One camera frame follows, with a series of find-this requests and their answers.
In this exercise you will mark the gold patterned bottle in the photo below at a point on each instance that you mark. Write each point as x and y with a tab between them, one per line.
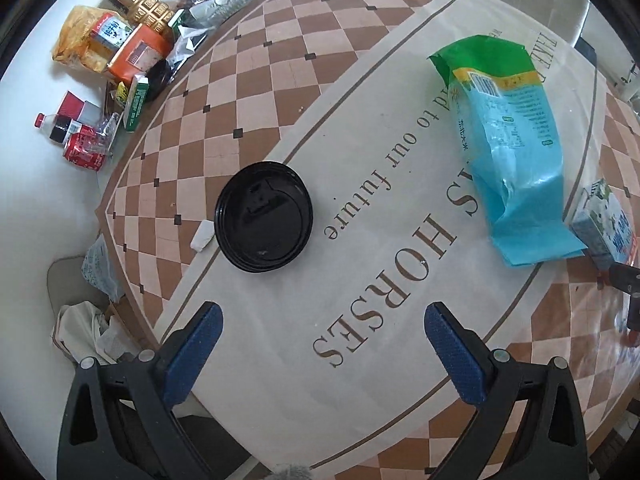
150	12

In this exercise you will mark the brown checkered tablecloth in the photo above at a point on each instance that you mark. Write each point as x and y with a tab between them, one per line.
350	85

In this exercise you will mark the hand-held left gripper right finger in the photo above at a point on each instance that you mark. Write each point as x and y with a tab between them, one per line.
457	360

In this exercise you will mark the black plastic cup lid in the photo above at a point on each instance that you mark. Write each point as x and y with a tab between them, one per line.
265	230

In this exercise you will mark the small blue white milk carton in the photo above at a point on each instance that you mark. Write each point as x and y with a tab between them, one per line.
605	220

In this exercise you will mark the clear printed plastic wrapper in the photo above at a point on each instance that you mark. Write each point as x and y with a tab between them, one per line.
102	270

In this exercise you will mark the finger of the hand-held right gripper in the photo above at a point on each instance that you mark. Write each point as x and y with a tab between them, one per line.
625	280

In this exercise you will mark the black round cap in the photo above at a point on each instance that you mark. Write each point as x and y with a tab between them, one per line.
160	77

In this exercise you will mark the clear plastic wrappers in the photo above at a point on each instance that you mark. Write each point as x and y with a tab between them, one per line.
200	15

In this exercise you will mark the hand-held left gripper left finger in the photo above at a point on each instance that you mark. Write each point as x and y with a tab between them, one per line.
192	355

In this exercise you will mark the green white box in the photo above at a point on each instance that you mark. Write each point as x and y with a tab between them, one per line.
136	105

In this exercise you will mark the yellow green small packet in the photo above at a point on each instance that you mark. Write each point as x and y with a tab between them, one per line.
121	95

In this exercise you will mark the white blue drink carton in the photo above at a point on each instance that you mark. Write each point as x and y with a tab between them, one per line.
112	32

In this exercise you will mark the crumpled clear plastic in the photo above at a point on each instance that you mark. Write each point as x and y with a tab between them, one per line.
105	132

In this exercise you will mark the yellow plastic bag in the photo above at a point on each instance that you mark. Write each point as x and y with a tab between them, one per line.
75	40

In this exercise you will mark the orange box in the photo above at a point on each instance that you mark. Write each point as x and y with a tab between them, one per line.
140	55

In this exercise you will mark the dark soda bottle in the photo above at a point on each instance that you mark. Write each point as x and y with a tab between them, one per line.
57	127

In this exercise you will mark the red soda can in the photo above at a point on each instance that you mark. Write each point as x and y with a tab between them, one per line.
82	152

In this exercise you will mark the green and blue bag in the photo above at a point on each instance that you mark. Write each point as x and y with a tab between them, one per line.
515	160

